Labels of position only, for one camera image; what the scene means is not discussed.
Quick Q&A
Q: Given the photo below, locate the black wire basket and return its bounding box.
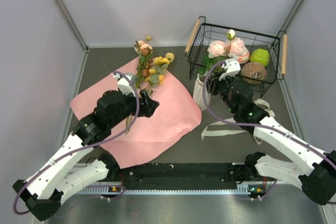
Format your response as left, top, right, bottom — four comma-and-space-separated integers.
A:
185, 16, 281, 98

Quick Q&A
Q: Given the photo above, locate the white cable duct rail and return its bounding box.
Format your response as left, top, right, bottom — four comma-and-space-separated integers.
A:
77, 184, 266, 196

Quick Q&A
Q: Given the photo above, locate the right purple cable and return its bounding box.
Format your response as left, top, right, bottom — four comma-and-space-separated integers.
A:
201, 60, 336, 200

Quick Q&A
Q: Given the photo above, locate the pink wrapping paper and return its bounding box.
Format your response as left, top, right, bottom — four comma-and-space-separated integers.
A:
70, 71, 202, 168

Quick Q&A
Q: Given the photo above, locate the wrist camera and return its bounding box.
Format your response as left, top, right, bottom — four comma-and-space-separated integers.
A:
219, 58, 241, 81
113, 73, 136, 96

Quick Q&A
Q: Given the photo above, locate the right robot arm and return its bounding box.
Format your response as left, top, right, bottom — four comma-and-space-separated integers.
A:
209, 76, 335, 205

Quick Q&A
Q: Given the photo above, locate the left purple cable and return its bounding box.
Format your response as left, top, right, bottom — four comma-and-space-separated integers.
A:
13, 71, 140, 216

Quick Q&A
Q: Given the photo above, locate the purple cable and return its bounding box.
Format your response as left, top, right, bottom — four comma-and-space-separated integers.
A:
13, 71, 140, 216
201, 60, 336, 200

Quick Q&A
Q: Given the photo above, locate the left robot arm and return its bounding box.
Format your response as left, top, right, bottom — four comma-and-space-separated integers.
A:
13, 90, 159, 221

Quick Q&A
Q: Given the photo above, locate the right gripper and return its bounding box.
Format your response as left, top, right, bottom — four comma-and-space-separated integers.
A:
205, 71, 238, 114

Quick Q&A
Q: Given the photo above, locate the light pink flower stem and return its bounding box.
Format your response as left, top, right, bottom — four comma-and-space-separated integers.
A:
198, 29, 247, 75

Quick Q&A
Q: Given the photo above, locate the white ribbed vase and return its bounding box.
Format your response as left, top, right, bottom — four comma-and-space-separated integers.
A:
193, 74, 207, 111

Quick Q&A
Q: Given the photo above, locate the cream ribbon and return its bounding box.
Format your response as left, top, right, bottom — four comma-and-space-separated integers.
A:
201, 98, 276, 145

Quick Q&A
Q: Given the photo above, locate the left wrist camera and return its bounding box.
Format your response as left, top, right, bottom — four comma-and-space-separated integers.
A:
113, 73, 136, 96

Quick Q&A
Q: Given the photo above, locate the brown ceramic bowl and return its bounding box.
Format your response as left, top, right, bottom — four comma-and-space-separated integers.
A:
240, 62, 267, 85

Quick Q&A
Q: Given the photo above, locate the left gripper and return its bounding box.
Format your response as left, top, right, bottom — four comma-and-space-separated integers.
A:
109, 88, 159, 127

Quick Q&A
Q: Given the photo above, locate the green plastic bowl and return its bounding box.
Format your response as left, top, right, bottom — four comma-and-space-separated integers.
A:
250, 48, 270, 67

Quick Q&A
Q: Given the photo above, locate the artificial flower bunch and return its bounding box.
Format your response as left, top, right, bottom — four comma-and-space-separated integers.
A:
124, 35, 175, 135

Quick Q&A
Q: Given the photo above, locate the white red patterned bowl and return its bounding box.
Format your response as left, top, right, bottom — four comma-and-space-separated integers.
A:
236, 48, 250, 64

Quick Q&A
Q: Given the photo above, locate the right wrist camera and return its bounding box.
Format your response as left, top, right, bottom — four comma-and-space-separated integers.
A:
219, 58, 241, 81

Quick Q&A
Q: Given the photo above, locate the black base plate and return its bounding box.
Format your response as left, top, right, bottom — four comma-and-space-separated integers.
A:
119, 163, 250, 189

